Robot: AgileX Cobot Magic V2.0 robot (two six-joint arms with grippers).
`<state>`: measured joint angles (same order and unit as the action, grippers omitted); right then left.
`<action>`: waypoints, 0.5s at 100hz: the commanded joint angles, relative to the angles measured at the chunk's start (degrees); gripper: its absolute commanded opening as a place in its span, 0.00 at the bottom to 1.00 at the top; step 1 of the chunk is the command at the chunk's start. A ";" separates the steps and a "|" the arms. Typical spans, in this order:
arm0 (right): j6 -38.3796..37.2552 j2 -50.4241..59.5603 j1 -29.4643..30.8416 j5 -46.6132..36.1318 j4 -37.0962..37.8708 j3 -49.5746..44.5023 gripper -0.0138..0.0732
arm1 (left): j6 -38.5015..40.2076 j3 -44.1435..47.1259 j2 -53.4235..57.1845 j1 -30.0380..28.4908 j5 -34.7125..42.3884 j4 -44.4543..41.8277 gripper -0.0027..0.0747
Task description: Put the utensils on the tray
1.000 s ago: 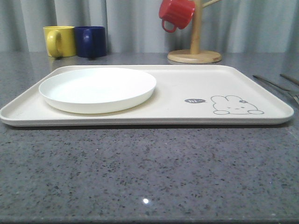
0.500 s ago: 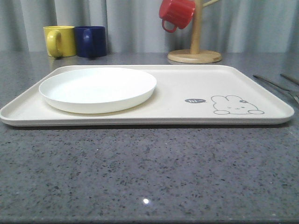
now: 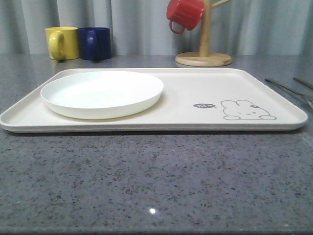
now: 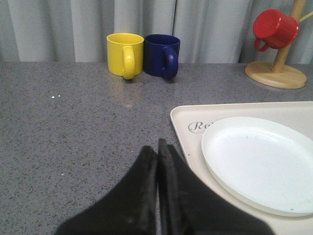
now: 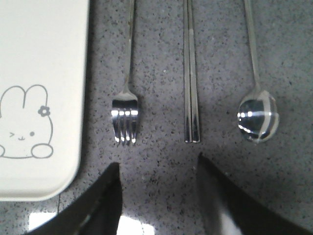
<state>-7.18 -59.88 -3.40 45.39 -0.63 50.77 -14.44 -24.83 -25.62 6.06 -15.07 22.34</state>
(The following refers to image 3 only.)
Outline white round plate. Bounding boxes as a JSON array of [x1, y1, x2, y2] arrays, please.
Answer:
[[41, 70, 164, 119]]

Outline silver metal fork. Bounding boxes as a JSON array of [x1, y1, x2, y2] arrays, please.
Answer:
[[265, 79, 313, 109]]

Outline silver metal chopsticks pair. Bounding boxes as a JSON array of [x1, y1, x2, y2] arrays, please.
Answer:
[[293, 77, 313, 89]]

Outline wooden mug tree stand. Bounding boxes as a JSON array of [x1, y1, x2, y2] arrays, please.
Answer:
[[175, 0, 232, 67]]

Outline beige rabbit serving tray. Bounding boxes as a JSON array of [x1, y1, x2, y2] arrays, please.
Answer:
[[0, 68, 308, 133]]

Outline grey curtain backdrop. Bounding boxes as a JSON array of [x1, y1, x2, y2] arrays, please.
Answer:
[[0, 0, 313, 55]]

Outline dark blue mug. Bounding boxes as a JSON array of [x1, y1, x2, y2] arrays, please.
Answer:
[[77, 27, 112, 61]]

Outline red ribbed mug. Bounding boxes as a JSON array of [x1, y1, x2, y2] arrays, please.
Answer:
[[166, 0, 204, 34]]

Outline yellow mug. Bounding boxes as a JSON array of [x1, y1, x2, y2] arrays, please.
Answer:
[[45, 27, 80, 61]]

